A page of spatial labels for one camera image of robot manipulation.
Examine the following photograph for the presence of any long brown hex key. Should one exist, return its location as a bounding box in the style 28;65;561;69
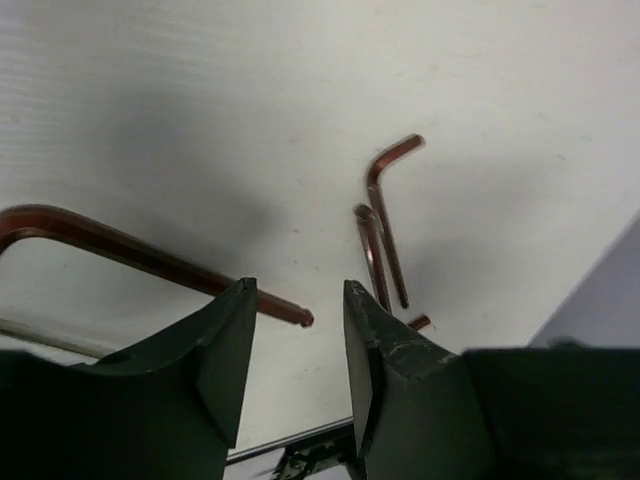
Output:
0;203;315;330

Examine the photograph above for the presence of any brown hex key lower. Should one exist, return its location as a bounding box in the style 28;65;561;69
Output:
354;198;410;313

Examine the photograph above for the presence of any brown hex key upper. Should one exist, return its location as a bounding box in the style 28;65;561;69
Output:
354;134;425;312

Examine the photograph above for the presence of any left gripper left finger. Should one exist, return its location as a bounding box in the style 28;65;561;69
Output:
1;278;257;479

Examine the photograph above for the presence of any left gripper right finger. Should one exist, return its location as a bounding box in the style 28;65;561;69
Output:
343;280;639;479

